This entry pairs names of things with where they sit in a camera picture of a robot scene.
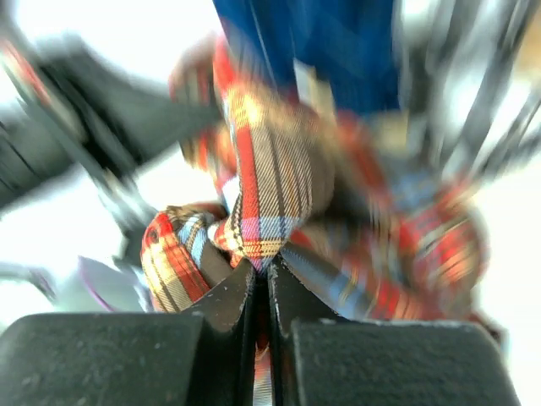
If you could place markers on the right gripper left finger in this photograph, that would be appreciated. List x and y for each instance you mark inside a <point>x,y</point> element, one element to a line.
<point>201,356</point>

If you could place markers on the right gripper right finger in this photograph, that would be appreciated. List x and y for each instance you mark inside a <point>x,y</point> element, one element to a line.
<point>320,358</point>

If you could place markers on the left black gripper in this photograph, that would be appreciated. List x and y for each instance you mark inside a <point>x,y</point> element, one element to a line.
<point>72,110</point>

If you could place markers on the red brown plaid shirt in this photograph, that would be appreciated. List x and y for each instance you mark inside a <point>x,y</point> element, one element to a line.
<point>373,239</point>

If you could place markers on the blue plaid shirt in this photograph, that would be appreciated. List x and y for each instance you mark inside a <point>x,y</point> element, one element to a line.
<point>348,43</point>

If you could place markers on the black white checked shirt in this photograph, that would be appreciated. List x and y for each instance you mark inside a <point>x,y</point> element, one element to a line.
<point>470,115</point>

